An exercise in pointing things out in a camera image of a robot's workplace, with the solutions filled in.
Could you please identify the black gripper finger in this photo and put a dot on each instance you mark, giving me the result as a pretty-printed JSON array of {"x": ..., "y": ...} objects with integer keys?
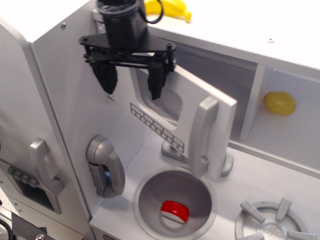
[
  {"x": 106, "y": 75},
  {"x": 156, "y": 79}
]

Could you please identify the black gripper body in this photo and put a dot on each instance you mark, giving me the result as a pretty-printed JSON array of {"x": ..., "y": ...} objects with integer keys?
[{"x": 126, "y": 41}]

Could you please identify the white toy microwave door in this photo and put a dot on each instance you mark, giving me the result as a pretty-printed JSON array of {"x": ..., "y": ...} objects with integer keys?
[{"x": 196, "y": 117}]

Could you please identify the yellow toy banana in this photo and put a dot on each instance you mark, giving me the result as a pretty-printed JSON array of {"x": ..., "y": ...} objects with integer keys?
[{"x": 169, "y": 8}]

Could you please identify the grey toy faucet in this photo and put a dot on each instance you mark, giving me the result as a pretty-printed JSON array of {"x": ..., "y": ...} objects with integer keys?
[{"x": 168, "y": 151}]

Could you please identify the white toy kitchen cabinet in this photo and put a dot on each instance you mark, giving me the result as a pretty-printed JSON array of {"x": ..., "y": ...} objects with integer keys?
[{"x": 275, "y": 156}]

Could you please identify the silver round sink bowl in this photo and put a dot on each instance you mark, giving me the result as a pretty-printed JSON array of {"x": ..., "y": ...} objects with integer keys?
[{"x": 177, "y": 184}]

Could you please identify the yellow toy lemon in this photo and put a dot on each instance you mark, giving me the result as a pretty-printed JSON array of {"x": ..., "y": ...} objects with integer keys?
[{"x": 279, "y": 102}]

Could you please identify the white toy fridge door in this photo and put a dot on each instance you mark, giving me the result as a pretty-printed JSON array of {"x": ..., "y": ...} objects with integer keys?
[{"x": 26, "y": 114}]

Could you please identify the grey fridge ice dispenser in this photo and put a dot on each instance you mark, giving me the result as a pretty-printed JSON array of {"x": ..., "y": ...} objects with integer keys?
[{"x": 28, "y": 186}]

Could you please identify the red white toy sushi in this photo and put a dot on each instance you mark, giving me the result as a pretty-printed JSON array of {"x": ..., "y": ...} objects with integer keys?
[{"x": 175, "y": 211}]

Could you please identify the grey toy stove burner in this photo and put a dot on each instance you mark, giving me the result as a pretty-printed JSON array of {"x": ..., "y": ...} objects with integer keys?
[{"x": 270, "y": 220}]

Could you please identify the grey toy wall phone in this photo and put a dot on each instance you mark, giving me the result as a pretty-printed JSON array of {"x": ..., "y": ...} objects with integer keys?
[{"x": 106, "y": 168}]

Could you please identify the grey fridge door handle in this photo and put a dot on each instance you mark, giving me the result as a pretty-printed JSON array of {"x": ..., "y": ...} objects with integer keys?
[{"x": 38, "y": 150}]

